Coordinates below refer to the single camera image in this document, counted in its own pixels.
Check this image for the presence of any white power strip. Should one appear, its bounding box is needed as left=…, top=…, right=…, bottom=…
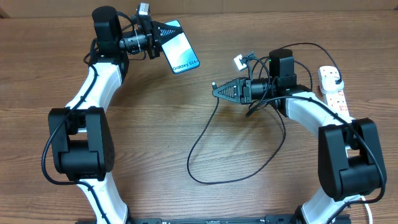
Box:
left=318, top=66, right=353, bottom=120

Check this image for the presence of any Samsung Galaxy smartphone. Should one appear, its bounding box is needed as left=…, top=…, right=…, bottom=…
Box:
left=162, top=32, right=200, bottom=74

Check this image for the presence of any white charger adapter plug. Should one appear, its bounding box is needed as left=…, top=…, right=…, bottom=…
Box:
left=320, top=77, right=345, bottom=94

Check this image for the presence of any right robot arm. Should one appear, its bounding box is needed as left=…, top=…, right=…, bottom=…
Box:
left=212, top=48, right=386, bottom=223

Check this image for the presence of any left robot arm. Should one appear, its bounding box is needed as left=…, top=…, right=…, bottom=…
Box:
left=41, top=3, right=183, bottom=223

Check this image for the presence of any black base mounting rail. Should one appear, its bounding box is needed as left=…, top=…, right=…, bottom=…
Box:
left=127, top=215, right=293, bottom=224

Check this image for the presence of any black USB charging cable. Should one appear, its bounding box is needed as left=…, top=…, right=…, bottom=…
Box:
left=187, top=42, right=343, bottom=185

